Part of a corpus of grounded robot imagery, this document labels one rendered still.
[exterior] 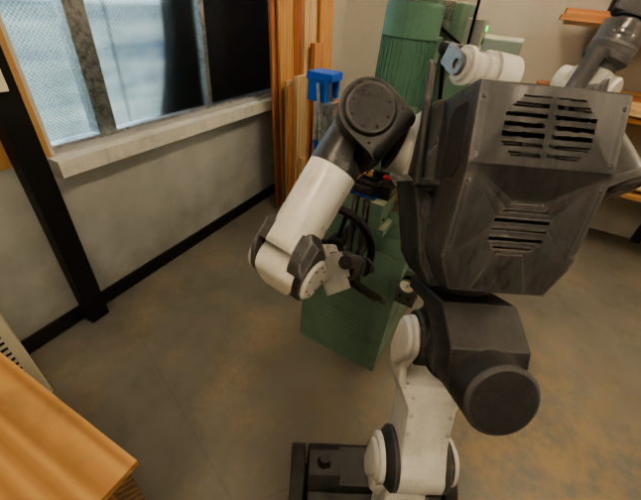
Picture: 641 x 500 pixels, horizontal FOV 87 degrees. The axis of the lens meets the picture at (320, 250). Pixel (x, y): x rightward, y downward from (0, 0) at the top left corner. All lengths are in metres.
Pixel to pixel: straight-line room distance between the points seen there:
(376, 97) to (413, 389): 0.57
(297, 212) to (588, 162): 0.41
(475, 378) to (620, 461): 1.64
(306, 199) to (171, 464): 1.30
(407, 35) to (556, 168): 0.76
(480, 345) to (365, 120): 0.39
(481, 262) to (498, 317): 0.12
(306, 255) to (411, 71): 0.81
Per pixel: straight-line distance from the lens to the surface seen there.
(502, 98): 0.51
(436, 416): 0.85
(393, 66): 1.22
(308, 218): 0.55
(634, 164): 0.78
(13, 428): 1.27
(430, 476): 0.93
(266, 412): 1.68
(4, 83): 1.64
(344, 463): 1.40
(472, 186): 0.50
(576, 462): 2.02
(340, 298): 1.57
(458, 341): 0.58
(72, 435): 1.18
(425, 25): 1.21
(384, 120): 0.56
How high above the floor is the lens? 1.48
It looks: 36 degrees down
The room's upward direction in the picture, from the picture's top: 6 degrees clockwise
